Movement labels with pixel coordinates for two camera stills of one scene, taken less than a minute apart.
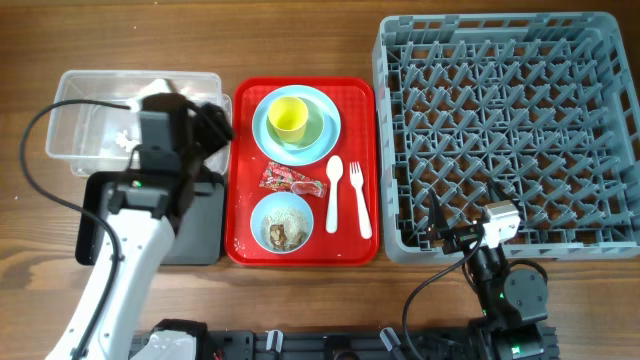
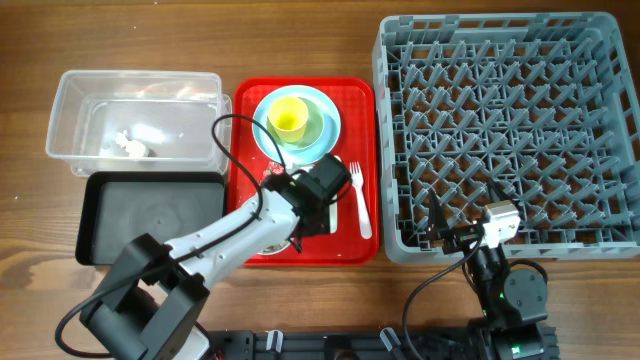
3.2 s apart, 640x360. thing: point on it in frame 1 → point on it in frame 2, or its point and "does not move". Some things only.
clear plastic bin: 101,139 does not move
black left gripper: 213,122 → 323,225
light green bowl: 313,131 does not move
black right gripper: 459,237 does not move
